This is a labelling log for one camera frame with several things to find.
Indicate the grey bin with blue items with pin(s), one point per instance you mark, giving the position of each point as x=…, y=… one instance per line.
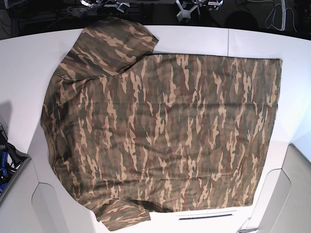
x=12, y=163

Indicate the camouflage T-shirt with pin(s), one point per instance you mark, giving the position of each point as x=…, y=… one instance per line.
x=132, y=132

